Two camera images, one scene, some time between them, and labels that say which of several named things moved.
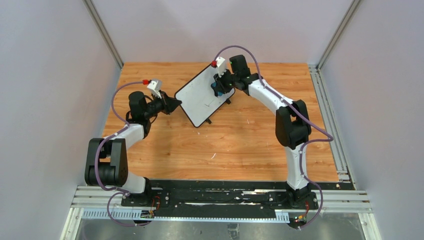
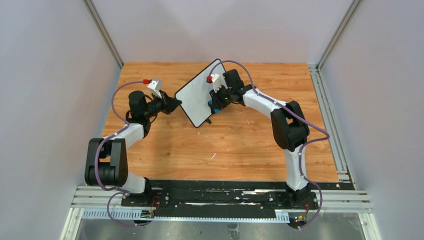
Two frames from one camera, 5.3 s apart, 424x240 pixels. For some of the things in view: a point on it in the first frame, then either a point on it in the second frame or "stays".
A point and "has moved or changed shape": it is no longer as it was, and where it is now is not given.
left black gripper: x=164 y=103 stays
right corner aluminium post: x=349 y=14 stays
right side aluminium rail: x=330 y=126 stays
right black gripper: x=220 y=81 → x=219 y=96
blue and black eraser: x=217 y=93 has moved or changed shape
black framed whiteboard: x=197 y=98 stays
